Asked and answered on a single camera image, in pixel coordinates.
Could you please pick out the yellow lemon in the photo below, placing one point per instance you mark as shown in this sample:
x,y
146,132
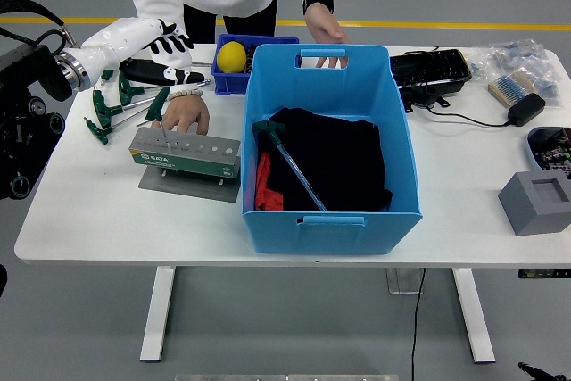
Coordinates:
x,y
231,56

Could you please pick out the black cloth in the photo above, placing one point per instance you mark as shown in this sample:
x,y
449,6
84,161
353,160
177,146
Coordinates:
x,y
343,158

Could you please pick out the black bracket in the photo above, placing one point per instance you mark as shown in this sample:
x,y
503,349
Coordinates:
x,y
421,97

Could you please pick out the taped resistor bundle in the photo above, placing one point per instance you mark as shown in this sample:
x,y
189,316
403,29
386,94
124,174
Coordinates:
x,y
510,86

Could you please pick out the black small parts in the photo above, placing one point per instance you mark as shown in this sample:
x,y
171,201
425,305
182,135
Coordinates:
x,y
250,57

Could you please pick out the electronic circuit parts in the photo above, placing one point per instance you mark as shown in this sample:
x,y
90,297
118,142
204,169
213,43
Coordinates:
x,y
555,151

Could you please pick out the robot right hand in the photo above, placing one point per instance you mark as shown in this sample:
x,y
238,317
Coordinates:
x,y
543,375

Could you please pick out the grey metal foot plate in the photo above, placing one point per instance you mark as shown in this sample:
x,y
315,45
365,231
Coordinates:
x,y
401,280

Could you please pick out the person's right hand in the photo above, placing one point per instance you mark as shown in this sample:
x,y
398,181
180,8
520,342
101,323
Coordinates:
x,y
185,115

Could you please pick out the black wristwatch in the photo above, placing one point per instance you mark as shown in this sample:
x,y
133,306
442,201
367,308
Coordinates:
x,y
319,1

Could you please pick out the grey block with recess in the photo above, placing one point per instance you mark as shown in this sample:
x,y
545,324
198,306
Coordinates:
x,y
531,211

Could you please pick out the large light blue folding box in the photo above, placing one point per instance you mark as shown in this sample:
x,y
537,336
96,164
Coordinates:
x,y
334,234

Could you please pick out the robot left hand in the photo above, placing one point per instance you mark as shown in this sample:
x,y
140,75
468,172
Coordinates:
x,y
116,42

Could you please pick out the black table control panel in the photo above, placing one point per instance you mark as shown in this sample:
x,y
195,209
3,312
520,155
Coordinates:
x,y
544,273

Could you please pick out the light blue tray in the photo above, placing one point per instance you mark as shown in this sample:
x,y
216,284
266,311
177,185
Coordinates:
x,y
532,149

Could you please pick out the small dark blue bin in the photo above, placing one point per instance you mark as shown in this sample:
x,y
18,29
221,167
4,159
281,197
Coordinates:
x,y
227,82

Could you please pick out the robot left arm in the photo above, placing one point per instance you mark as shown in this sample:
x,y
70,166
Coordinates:
x,y
27,122

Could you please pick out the black plastic tray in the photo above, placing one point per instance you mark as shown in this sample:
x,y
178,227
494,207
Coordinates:
x,y
428,68

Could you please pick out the white table leg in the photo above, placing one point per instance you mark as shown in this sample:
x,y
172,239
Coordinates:
x,y
475,314
156,314

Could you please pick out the clear plastic parts bags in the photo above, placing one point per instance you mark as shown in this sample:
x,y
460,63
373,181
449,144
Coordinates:
x,y
513,55

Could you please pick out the black power adapter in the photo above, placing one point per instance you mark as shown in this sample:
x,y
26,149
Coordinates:
x,y
526,109

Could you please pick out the orange cloth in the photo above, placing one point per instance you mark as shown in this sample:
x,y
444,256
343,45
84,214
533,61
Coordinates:
x,y
265,189

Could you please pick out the person's left hand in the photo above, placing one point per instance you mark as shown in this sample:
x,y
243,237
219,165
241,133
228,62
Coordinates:
x,y
325,26

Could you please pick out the green grey wrench holder stand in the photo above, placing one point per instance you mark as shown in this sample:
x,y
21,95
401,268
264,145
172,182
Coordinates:
x,y
183,162

